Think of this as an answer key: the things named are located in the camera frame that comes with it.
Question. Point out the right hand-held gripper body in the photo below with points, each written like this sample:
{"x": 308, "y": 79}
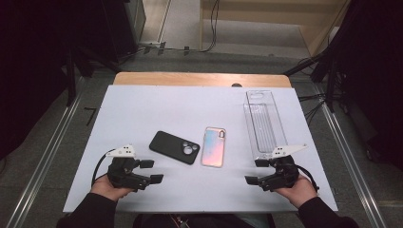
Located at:
{"x": 283, "y": 174}

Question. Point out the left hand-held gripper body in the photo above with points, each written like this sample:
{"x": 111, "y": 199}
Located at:
{"x": 125, "y": 171}

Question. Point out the black phone case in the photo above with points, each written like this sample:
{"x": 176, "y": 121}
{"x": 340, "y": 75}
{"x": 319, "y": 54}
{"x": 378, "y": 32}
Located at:
{"x": 168, "y": 145}

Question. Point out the clear plastic tray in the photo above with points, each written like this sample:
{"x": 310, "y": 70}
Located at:
{"x": 264, "y": 123}

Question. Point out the iridescent phone case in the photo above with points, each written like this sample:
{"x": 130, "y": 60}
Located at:
{"x": 214, "y": 147}

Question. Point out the person's right hand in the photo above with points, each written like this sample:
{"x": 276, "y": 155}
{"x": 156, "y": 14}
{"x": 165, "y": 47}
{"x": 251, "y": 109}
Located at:
{"x": 301, "y": 191}

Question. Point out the person's left hand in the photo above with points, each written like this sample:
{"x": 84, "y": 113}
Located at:
{"x": 106, "y": 190}

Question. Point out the person's dark clothing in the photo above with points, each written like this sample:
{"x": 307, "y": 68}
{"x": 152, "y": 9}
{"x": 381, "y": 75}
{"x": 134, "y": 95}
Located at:
{"x": 206, "y": 221}

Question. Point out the black table grommet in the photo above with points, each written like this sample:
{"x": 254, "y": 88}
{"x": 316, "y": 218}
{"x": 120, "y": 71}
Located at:
{"x": 236, "y": 85}

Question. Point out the wooden table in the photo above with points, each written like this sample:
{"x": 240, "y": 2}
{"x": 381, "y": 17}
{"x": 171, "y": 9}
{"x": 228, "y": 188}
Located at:
{"x": 190, "y": 79}

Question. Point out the black metal stand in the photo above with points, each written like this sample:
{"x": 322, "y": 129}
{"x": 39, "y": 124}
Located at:
{"x": 71, "y": 79}

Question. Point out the black stand legs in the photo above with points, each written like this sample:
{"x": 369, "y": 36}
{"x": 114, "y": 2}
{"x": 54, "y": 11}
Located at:
{"x": 320, "y": 68}

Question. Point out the power strip with plugs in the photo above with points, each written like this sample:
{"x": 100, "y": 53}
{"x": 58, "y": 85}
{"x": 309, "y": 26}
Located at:
{"x": 161, "y": 47}

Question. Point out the dark cabinet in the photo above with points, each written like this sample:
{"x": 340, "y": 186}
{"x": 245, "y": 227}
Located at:
{"x": 120, "y": 25}

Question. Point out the black curtain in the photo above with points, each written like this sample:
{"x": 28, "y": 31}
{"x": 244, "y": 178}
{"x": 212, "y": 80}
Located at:
{"x": 374, "y": 63}
{"x": 28, "y": 63}

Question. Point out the light wooden platform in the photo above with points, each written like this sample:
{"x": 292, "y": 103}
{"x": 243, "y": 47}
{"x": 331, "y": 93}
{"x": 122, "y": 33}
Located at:
{"x": 269, "y": 12}

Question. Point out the metal floor rail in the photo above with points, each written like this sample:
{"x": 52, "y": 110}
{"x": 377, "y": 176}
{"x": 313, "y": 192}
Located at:
{"x": 44, "y": 158}
{"x": 348, "y": 158}

